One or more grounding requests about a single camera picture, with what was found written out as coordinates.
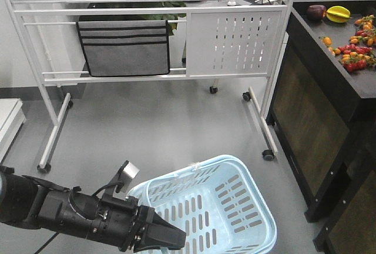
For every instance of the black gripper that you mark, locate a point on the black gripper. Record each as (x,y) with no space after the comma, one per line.
(123,223)

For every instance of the light blue plastic basket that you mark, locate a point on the light blue plastic basket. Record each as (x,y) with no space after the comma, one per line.
(216,202)

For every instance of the grey fabric pocket organiser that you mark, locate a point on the grey fabric pocket organiser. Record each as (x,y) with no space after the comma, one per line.
(125,48)

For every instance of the black wooden display cabinet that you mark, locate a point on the black wooden display cabinet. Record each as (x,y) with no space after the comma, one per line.
(324,118)

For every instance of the white whiteboard stand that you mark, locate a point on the white whiteboard stand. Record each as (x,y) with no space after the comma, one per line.
(68,42)

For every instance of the dark purple fruit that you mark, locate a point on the dark purple fruit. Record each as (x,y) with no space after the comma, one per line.
(316,12)

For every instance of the yellow star fruit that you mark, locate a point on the yellow star fruit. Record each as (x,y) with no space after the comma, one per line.
(338,14)

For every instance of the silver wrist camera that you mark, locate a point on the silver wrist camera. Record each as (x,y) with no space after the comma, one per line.
(123,177)

